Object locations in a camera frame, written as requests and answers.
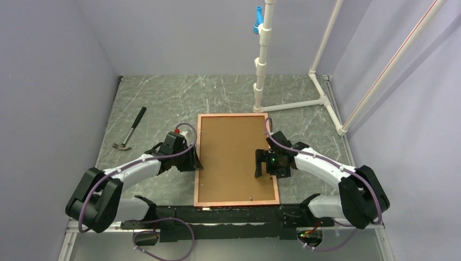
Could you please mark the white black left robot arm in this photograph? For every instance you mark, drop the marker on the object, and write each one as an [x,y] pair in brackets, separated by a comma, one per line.
[97,200]

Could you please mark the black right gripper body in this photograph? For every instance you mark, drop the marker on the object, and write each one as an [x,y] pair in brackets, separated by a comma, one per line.
[274,167]

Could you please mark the white PVC pipe stand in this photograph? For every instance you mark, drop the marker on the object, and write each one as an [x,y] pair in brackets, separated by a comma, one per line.
[292,48]

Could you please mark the white pole with red stripe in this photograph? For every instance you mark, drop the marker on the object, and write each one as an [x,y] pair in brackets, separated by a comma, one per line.
[408,42]

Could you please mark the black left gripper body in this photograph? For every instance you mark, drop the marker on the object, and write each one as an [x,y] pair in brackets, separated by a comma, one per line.
[184,162]

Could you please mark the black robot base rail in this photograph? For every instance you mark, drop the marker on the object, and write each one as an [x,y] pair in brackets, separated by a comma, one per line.
[282,221]

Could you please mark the black handled hammer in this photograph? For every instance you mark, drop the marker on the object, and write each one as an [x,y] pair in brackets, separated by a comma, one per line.
[123,145]

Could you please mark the red picture frame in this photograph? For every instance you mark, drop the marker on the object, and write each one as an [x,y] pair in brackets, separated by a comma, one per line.
[196,173]

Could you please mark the brown cardboard backing board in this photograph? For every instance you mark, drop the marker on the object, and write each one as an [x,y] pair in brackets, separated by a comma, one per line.
[230,158]

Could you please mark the blue pipe fitting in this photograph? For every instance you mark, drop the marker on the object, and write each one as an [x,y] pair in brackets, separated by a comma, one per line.
[258,20]

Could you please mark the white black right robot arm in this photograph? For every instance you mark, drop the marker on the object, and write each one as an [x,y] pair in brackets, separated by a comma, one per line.
[361,199]

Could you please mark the aluminium extrusion frame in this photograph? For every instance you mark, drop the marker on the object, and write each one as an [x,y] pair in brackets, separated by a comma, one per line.
[147,107]

